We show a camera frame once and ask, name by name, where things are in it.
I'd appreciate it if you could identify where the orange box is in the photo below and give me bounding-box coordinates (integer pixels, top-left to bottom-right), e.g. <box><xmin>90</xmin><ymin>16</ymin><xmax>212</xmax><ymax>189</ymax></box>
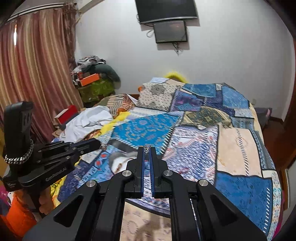
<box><xmin>78</xmin><ymin>73</ymin><xmax>100</xmax><ymax>87</ymax></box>

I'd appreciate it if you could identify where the silver chain jewelry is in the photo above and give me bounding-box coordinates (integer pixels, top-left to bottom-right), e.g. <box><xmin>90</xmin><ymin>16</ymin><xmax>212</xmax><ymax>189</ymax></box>
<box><xmin>144</xmin><ymin>145</ymin><xmax>152</xmax><ymax>154</ymax></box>

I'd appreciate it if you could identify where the green patterned cloth-covered stand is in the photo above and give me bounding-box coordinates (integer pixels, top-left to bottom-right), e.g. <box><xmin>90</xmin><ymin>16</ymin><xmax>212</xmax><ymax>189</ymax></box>
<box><xmin>78</xmin><ymin>78</ymin><xmax>115</xmax><ymax>103</ymax></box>

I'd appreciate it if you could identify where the yellow printed cloth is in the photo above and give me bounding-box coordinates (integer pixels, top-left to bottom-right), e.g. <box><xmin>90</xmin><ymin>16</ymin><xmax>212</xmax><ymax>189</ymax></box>
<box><xmin>51</xmin><ymin>111</ymin><xmax>130</xmax><ymax>207</ymax></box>

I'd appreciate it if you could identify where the purple heart-shaped tin box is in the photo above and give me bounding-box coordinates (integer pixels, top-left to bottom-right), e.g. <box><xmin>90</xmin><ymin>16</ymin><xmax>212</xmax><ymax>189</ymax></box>
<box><xmin>109</xmin><ymin>152</ymin><xmax>137</xmax><ymax>174</ymax></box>

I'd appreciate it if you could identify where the orange sleeve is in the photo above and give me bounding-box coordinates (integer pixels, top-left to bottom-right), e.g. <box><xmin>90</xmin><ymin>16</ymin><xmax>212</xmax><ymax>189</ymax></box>
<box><xmin>1</xmin><ymin>195</ymin><xmax>37</xmax><ymax>240</ymax></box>

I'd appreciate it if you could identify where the yellow plastic chair back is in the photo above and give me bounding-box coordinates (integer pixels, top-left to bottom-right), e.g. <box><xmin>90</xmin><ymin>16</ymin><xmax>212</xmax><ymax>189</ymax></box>
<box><xmin>164</xmin><ymin>71</ymin><xmax>189</xmax><ymax>83</ymax></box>

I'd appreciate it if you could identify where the black wall television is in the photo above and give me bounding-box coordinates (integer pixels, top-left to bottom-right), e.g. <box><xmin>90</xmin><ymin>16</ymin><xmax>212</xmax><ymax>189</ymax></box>
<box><xmin>135</xmin><ymin>0</ymin><xmax>198</xmax><ymax>24</ymax></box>

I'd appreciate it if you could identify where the blue patchwork bedspread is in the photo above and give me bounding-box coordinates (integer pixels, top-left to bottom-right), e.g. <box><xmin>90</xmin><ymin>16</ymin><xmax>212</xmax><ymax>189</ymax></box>
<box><xmin>58</xmin><ymin>78</ymin><xmax>282</xmax><ymax>240</ymax></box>

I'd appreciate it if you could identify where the small black wall monitor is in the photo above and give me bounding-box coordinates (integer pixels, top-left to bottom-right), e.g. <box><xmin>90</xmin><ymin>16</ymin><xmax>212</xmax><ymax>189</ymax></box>
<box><xmin>153</xmin><ymin>21</ymin><xmax>188</xmax><ymax>44</ymax></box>

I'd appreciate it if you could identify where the silver chain wrist strap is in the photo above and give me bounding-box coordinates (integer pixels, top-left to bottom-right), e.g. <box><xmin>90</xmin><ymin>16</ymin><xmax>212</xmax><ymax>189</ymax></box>
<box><xmin>3</xmin><ymin>138</ymin><xmax>35</xmax><ymax>165</ymax></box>

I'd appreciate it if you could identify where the pile of clothes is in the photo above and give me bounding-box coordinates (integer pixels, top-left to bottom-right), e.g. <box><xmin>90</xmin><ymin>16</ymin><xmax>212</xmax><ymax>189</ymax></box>
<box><xmin>71</xmin><ymin>55</ymin><xmax>120</xmax><ymax>82</ymax></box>

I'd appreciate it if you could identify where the striped red curtain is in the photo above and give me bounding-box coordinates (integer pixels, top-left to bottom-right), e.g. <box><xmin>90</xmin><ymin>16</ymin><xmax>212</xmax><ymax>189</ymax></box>
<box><xmin>1</xmin><ymin>2</ymin><xmax>83</xmax><ymax>143</ymax></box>

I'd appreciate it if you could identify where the striped orange cloth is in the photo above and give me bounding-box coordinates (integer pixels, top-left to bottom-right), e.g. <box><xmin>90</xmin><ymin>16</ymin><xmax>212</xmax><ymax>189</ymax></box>
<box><xmin>106</xmin><ymin>94</ymin><xmax>135</xmax><ymax>118</ymax></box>

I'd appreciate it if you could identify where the white crumpled cloth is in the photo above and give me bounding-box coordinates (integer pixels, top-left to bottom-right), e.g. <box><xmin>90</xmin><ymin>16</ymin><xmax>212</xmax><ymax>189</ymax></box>
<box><xmin>59</xmin><ymin>105</ymin><xmax>113</xmax><ymax>143</ymax></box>

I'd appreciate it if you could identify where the left hand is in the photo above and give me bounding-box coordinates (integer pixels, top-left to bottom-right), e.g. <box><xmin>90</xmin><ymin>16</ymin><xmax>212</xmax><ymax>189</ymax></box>
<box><xmin>15</xmin><ymin>187</ymin><xmax>54</xmax><ymax>215</ymax></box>

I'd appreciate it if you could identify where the red and white box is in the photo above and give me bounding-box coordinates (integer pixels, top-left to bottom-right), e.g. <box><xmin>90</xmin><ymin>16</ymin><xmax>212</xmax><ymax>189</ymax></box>
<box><xmin>54</xmin><ymin>105</ymin><xmax>79</xmax><ymax>126</ymax></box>

